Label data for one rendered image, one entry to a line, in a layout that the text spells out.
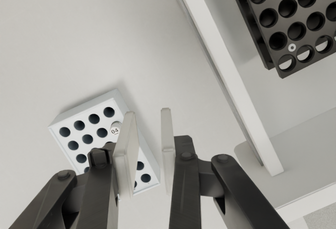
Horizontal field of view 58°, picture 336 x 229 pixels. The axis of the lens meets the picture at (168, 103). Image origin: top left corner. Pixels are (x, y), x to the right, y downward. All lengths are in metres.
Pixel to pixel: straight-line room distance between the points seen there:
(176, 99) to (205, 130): 0.06
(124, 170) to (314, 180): 0.15
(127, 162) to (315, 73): 0.21
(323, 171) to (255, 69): 0.11
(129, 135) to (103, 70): 0.19
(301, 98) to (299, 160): 0.07
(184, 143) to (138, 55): 0.19
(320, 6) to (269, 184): 0.14
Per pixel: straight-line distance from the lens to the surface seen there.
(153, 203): 0.45
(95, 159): 0.17
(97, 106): 0.34
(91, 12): 0.36
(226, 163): 0.16
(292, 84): 0.32
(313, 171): 0.27
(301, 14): 0.24
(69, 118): 0.36
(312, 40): 0.24
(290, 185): 0.27
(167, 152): 0.17
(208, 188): 0.16
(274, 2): 0.23
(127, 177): 0.18
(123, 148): 0.17
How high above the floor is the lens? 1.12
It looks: 71 degrees down
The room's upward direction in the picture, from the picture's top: 175 degrees clockwise
